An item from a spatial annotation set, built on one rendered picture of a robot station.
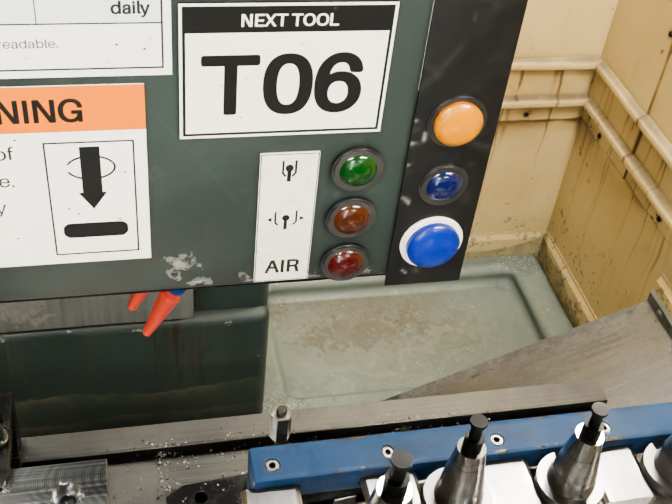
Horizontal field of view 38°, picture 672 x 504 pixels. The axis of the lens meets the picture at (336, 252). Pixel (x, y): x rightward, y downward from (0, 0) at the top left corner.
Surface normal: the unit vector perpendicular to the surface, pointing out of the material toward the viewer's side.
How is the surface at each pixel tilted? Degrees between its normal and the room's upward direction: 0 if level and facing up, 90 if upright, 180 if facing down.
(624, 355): 24
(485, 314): 0
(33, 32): 90
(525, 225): 90
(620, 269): 90
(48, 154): 90
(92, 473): 0
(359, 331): 0
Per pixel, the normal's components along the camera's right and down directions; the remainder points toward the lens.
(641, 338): -0.31, -0.66
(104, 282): 0.20, 0.66
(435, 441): 0.10, -0.75
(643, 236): -0.97, 0.07
